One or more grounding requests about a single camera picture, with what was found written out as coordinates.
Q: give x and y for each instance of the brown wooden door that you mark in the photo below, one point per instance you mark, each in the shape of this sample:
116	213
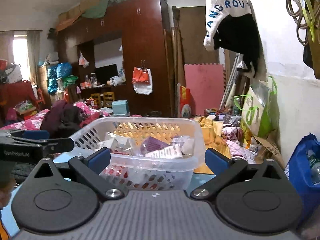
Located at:
191	23

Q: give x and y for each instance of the clear plastic laundry basket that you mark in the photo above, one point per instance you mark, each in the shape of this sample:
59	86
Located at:
168	169

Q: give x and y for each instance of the dark red wooden wardrobe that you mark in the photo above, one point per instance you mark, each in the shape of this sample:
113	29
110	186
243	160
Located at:
144	29

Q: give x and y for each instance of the purple small box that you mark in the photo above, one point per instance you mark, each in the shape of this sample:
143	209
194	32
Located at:
151	144

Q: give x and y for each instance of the orange white hanging bag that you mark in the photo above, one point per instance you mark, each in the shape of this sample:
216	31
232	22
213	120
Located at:
142	80

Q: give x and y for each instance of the teal small box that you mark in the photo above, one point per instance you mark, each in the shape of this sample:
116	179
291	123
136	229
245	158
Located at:
120	108

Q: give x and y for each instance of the green white shopping bag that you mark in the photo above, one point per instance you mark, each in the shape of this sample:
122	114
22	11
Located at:
259	108

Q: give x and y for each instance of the blue fabric bag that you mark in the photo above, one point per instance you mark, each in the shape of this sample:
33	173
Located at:
298	172

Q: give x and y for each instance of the pink foam mat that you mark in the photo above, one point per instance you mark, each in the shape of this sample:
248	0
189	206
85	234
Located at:
206	83

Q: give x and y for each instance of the white bag blue letters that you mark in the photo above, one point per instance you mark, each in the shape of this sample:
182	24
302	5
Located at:
230	25

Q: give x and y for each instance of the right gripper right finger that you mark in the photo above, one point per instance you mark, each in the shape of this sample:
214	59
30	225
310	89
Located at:
231	171

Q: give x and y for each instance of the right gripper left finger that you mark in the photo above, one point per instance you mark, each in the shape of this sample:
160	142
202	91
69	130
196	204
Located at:
77	179

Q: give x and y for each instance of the yellow orange blanket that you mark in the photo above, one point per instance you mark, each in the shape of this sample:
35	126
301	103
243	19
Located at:
212	135

